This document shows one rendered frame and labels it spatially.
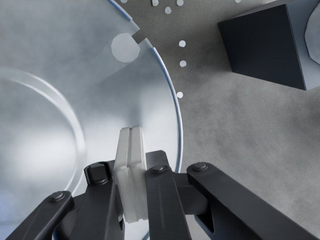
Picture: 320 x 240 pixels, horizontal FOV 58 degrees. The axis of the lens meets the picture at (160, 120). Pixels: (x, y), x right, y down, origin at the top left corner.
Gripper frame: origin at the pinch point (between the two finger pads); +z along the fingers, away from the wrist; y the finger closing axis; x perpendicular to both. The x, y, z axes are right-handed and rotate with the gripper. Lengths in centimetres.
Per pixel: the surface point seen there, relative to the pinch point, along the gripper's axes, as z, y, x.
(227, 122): 85, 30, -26
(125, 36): 7.1, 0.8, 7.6
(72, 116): 6.6, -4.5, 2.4
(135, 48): 7.1, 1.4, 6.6
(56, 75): 6.8, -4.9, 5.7
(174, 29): 85, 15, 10
